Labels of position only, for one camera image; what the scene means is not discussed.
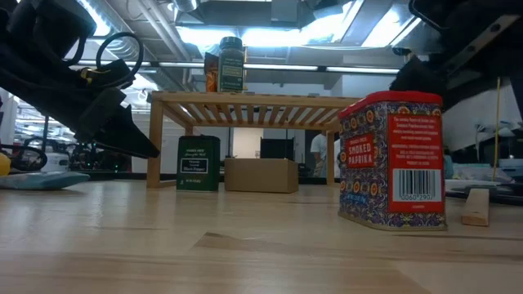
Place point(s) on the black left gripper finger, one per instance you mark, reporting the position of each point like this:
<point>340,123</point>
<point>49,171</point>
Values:
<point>130,143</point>

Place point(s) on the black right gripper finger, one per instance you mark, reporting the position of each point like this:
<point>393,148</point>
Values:
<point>417,77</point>

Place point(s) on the green black pepper tin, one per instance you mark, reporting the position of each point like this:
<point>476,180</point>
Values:
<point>198,163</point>

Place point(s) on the orange brown taco mix packet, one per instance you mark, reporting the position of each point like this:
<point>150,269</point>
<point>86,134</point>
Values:
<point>211,77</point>

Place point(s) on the glass herb jar green lid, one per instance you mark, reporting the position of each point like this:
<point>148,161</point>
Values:
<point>231,69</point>

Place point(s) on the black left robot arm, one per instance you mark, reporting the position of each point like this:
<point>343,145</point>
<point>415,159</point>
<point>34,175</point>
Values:
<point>37,81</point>

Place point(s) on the wooden slatted shelf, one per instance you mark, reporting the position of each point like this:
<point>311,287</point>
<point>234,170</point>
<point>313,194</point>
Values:
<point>253,99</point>

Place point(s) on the background robot rig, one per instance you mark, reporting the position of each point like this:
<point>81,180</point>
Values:
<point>98,157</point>

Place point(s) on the yellow pole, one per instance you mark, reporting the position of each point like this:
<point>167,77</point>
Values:
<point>497,130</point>

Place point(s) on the yellow ball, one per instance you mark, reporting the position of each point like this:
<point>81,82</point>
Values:
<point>4,164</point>

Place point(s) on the brown cardboard box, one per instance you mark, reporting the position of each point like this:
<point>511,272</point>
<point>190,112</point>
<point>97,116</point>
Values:
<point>261,175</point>

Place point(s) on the black monitor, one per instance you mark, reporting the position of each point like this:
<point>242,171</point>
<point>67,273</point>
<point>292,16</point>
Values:
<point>277,149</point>

